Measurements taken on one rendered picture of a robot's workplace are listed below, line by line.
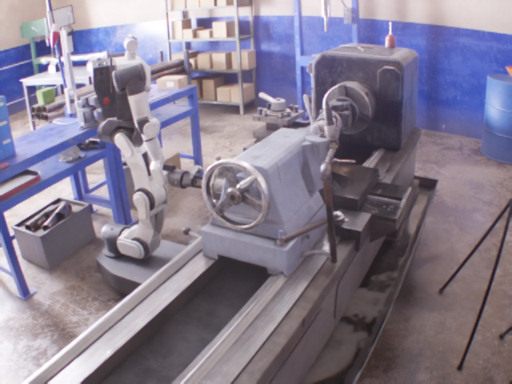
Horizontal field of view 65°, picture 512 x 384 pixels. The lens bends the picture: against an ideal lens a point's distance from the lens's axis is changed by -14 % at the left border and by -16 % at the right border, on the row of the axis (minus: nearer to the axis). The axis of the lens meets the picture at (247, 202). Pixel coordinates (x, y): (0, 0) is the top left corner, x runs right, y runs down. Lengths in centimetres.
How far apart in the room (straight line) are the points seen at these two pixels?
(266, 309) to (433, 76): 469
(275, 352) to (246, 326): 13
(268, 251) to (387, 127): 124
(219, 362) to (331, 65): 172
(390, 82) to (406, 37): 339
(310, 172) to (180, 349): 73
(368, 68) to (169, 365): 172
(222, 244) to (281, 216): 22
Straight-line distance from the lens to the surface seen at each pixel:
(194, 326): 145
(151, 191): 250
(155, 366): 134
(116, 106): 236
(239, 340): 122
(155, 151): 224
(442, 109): 577
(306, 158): 159
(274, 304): 133
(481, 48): 561
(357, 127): 226
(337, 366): 175
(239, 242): 145
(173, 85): 405
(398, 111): 240
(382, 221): 173
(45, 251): 324
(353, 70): 242
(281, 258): 140
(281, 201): 142
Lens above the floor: 167
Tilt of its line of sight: 26 degrees down
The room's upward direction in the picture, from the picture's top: 3 degrees counter-clockwise
